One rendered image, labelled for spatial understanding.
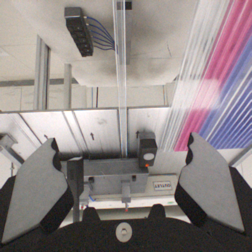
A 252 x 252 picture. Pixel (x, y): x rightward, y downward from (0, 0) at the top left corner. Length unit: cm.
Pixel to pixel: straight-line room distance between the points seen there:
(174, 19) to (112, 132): 46
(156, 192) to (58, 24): 67
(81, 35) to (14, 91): 235
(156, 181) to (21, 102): 247
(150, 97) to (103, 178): 183
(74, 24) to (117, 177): 47
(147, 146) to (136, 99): 178
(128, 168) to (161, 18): 51
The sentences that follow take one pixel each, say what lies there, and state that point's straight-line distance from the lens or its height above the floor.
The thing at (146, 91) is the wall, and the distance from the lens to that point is 209.
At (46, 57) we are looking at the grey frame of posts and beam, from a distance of 67.
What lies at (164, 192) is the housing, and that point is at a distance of 46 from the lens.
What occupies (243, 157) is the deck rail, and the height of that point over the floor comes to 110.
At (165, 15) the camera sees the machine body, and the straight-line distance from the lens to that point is 56.
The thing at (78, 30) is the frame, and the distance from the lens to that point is 52.
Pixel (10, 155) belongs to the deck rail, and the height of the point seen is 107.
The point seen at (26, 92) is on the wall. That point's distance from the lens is 264.
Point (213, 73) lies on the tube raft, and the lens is 25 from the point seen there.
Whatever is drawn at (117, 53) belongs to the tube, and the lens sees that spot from 19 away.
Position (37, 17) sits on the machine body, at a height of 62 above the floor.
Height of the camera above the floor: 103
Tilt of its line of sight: 5 degrees down
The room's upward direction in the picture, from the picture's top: 178 degrees clockwise
